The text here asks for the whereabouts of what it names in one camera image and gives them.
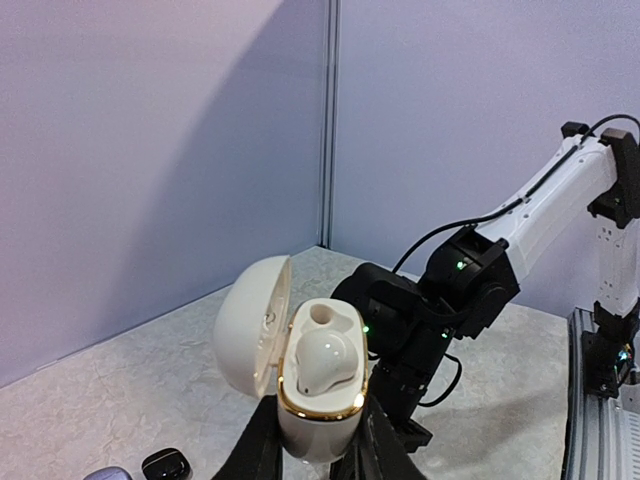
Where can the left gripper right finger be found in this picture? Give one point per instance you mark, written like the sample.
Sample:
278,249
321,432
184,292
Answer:
380,448

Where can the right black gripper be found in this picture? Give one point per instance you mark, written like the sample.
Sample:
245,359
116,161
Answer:
398,391

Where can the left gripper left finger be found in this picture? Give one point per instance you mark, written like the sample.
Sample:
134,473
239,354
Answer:
258,453

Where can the cream white earbud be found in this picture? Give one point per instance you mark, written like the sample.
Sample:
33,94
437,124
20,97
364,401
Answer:
325,358

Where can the cream earbud charging case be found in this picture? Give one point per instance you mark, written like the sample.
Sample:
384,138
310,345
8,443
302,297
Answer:
254,342

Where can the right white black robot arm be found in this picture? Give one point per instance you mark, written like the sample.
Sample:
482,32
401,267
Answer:
479,269

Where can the black charging case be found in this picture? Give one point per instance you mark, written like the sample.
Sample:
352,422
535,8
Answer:
166,464

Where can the blue oval charging case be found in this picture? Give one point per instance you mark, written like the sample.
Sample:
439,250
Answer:
109,473

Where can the aluminium front rail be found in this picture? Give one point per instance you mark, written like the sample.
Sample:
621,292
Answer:
602,435

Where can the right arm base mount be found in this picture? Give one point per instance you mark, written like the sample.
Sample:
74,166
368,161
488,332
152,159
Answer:
608,356

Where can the right aluminium frame post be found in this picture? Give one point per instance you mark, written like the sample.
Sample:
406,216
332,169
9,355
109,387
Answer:
328,134

